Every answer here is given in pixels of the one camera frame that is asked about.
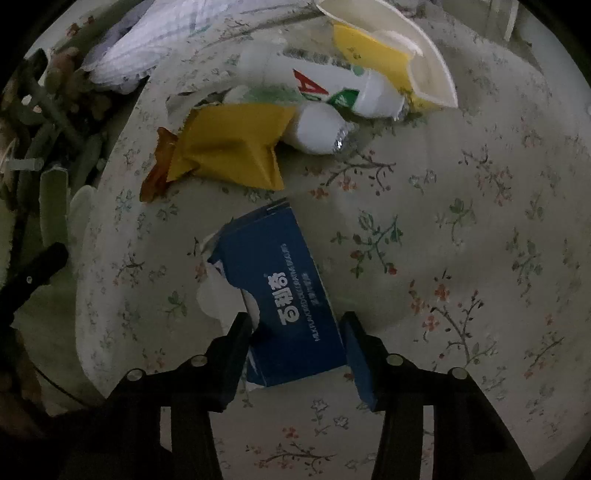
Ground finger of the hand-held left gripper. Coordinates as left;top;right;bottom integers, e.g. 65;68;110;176
0;242;70;324

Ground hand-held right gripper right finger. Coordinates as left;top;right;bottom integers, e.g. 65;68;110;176
339;311;536;480

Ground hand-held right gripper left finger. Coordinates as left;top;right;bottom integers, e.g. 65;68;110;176
60;312;254;480

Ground white trash bin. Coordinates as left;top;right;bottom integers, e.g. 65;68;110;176
68;184;100;252

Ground blue milk carton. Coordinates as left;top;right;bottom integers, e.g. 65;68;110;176
196;198;349;388

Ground grey metal rack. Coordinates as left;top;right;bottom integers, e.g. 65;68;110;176
9;51;109;250

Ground orange brown wrapper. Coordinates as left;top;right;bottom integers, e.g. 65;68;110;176
140;127;185;204

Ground floral bed sheet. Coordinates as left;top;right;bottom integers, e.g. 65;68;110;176
74;0;591;480

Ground yellow snack wrapper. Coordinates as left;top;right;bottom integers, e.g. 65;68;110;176
166;102;296;191

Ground brown stuffed toy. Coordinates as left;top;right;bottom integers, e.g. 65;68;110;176
46;46;116;121

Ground small white plastic bottle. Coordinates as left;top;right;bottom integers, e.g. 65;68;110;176
281;105;358;155

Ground plaid pillow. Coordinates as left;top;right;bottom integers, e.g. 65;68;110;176
83;0;259;95

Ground large white red-label bottle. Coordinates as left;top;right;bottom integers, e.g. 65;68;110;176
231;44;409;121

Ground yellow white paper cup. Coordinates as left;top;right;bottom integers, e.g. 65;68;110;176
316;0;459;114

